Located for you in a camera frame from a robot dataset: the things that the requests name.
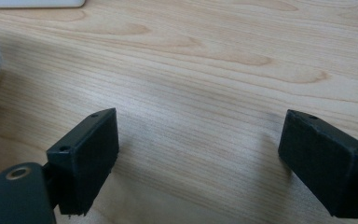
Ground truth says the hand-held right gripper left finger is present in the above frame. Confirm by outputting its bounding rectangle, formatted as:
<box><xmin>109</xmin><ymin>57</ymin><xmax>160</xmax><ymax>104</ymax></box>
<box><xmin>46</xmin><ymin>107</ymin><xmax>120</xmax><ymax>217</ymax></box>

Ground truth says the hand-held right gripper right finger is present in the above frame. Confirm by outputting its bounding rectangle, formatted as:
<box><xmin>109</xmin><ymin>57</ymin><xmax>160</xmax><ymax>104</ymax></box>
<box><xmin>277</xmin><ymin>108</ymin><xmax>358</xmax><ymax>219</ymax></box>

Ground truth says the white plastic basket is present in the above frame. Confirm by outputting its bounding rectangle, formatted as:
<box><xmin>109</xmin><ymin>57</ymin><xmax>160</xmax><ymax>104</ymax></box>
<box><xmin>0</xmin><ymin>0</ymin><xmax>87</xmax><ymax>9</ymax></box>

